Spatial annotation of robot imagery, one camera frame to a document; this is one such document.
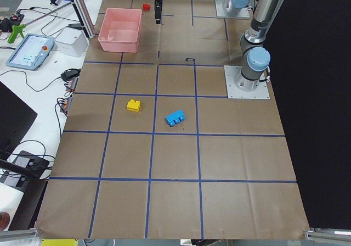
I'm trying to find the yellow two-stud block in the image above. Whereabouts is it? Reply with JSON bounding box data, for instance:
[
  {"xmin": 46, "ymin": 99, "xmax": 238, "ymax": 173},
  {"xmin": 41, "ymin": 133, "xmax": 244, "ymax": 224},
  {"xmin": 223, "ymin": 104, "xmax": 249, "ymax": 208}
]
[{"xmin": 126, "ymin": 99, "xmax": 141, "ymax": 112}]

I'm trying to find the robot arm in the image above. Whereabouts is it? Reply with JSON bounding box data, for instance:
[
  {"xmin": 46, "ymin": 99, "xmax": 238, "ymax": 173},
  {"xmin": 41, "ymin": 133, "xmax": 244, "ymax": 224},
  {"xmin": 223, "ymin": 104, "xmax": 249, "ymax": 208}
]
[
  {"xmin": 223, "ymin": 0, "xmax": 250, "ymax": 15},
  {"xmin": 229, "ymin": 0, "xmax": 284, "ymax": 92}
]

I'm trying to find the pink plastic box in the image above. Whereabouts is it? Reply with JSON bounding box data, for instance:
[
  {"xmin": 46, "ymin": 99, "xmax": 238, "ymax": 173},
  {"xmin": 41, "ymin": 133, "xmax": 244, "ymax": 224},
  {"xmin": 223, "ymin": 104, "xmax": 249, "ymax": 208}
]
[{"xmin": 98, "ymin": 8, "xmax": 142, "ymax": 53}]

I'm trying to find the black monitor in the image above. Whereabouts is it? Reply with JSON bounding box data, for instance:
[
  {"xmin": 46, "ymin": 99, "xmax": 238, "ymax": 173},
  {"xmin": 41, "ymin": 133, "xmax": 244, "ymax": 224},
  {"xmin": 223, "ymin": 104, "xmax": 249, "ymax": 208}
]
[{"xmin": 1, "ymin": 82, "xmax": 37, "ymax": 153}]

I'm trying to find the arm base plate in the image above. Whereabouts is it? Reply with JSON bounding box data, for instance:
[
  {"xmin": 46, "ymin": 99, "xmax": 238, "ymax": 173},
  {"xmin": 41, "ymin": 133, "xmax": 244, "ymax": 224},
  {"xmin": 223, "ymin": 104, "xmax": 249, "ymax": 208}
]
[
  {"xmin": 224, "ymin": 65, "xmax": 270, "ymax": 100},
  {"xmin": 214, "ymin": 0, "xmax": 250, "ymax": 19}
]

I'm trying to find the teach pendant tablet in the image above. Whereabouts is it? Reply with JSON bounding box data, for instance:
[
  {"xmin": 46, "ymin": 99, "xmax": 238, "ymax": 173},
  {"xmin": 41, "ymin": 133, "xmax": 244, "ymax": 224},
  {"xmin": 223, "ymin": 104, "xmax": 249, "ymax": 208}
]
[{"xmin": 5, "ymin": 34, "xmax": 55, "ymax": 71}]

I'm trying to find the aluminium frame post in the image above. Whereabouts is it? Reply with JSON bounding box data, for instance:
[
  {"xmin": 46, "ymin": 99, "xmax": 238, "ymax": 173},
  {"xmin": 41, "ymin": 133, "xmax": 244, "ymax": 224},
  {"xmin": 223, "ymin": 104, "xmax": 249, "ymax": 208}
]
[{"xmin": 70, "ymin": 0, "xmax": 95, "ymax": 39}]

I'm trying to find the blue three-stud block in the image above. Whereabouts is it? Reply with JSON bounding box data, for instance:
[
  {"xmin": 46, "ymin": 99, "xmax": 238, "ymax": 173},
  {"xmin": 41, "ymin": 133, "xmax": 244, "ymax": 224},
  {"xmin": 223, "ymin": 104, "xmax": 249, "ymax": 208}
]
[{"xmin": 165, "ymin": 110, "xmax": 185, "ymax": 127}]

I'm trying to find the white square box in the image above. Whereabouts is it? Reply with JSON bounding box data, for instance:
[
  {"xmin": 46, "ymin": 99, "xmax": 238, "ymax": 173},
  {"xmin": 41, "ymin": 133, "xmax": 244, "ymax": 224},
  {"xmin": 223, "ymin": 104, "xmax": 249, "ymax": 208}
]
[{"xmin": 55, "ymin": 27, "xmax": 88, "ymax": 57}]

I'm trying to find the green handled reacher grabber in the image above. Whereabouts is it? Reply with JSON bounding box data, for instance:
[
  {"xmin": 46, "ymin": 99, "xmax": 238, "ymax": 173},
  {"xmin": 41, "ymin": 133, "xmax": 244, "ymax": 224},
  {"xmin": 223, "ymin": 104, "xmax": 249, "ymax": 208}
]
[{"xmin": 7, "ymin": 3, "xmax": 71, "ymax": 44}]

